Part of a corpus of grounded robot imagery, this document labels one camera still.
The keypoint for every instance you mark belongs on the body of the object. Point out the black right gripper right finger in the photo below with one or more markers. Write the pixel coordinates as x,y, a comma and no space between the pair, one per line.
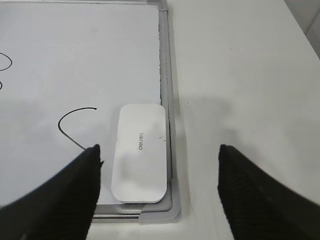
257,206

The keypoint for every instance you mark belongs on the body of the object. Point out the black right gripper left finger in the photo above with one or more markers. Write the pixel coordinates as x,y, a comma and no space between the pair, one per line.
60,209

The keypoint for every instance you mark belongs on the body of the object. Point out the white board eraser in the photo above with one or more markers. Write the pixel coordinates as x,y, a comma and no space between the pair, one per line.
139,174

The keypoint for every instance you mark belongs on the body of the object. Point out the white board with grey frame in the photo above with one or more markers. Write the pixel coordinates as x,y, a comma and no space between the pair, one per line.
67,67

